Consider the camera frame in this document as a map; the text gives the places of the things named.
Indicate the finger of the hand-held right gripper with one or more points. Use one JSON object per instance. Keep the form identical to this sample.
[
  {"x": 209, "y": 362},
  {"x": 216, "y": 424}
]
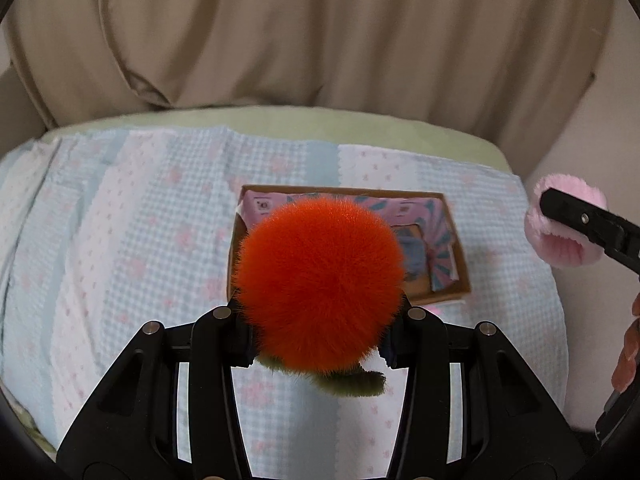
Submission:
[{"x": 590, "y": 220}]

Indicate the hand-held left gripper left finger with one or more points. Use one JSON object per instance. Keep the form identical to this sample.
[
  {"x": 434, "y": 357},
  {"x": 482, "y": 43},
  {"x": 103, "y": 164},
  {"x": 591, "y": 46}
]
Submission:
[{"x": 215, "y": 345}]

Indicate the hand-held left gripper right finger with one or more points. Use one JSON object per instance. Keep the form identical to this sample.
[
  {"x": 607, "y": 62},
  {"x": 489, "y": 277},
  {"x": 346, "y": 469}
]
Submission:
[{"x": 425, "y": 345}]

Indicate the pink fluffy pouch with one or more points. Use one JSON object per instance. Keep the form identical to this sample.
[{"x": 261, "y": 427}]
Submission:
[{"x": 565, "y": 252}]

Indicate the patterned cardboard box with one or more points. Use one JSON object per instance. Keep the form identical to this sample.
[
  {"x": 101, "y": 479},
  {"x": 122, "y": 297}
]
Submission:
[{"x": 442, "y": 260}]

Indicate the grey-blue cloth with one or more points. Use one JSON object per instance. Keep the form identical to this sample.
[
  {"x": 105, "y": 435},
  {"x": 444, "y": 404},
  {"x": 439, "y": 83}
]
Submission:
[{"x": 417, "y": 257}]

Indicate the orange fluffy pompom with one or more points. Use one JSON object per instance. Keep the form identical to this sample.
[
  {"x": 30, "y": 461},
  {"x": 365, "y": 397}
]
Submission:
[{"x": 320, "y": 285}]

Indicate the person's right hand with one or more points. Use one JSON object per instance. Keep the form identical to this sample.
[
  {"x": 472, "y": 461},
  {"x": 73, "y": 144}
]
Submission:
[{"x": 630, "y": 345}]

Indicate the blue checkered blanket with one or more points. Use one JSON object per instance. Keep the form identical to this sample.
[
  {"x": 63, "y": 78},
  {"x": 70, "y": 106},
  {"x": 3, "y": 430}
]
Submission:
[{"x": 125, "y": 235}]

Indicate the beige curtain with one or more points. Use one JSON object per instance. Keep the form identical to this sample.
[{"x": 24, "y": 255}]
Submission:
[
  {"x": 60, "y": 35},
  {"x": 350, "y": 35}
]

